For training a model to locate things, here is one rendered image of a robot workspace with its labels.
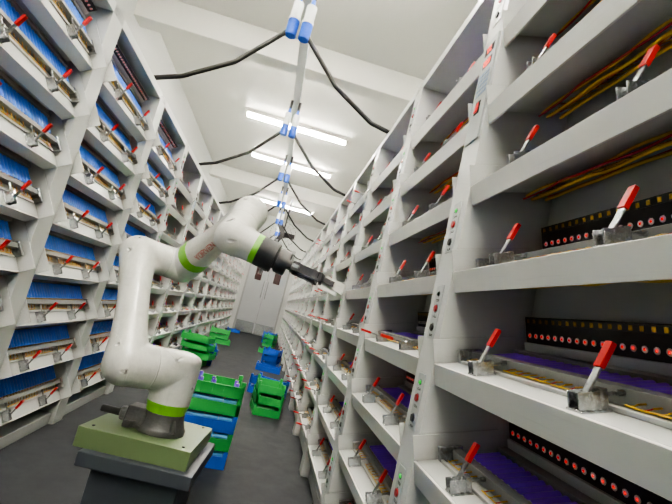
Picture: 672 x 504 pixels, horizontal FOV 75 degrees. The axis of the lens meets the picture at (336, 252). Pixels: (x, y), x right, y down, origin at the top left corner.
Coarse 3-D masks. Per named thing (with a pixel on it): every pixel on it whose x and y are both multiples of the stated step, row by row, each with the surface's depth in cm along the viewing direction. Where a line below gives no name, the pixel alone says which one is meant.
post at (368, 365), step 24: (432, 96) 177; (408, 144) 175; (432, 144) 175; (408, 168) 172; (408, 192) 171; (432, 192) 172; (408, 216) 170; (384, 240) 172; (408, 240) 169; (432, 240) 170; (384, 264) 166; (408, 264) 167; (384, 312) 164; (408, 312) 165; (360, 336) 169; (360, 360) 160; (384, 360) 162; (360, 432) 157; (336, 456) 156; (336, 480) 154
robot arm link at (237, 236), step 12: (228, 216) 129; (240, 216) 129; (252, 216) 131; (216, 228) 126; (228, 228) 124; (240, 228) 125; (252, 228) 129; (216, 240) 125; (228, 240) 124; (240, 240) 124; (252, 240) 125; (228, 252) 126; (240, 252) 126; (252, 252) 125
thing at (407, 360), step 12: (372, 324) 162; (384, 324) 163; (396, 324) 164; (408, 324) 164; (372, 336) 162; (420, 336) 103; (372, 348) 149; (384, 348) 133; (396, 348) 124; (420, 348) 102; (396, 360) 120; (408, 360) 110
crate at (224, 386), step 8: (208, 376) 222; (216, 376) 223; (240, 376) 225; (200, 384) 202; (208, 384) 203; (216, 384) 204; (224, 384) 224; (232, 384) 225; (240, 384) 225; (200, 392) 202; (208, 392) 203; (216, 392) 204; (224, 392) 205; (232, 392) 206; (240, 392) 207
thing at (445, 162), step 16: (464, 128) 114; (448, 144) 124; (464, 144) 114; (432, 160) 136; (448, 160) 137; (400, 176) 171; (416, 176) 151; (432, 176) 155; (448, 176) 155; (400, 192) 170
